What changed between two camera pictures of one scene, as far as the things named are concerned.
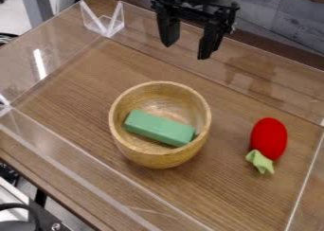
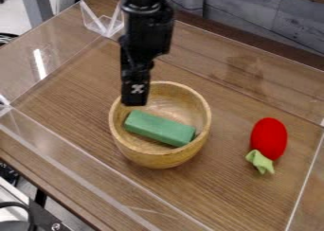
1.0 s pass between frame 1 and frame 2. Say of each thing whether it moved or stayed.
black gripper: moved
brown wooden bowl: stayed
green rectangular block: stayed
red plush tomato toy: stayed
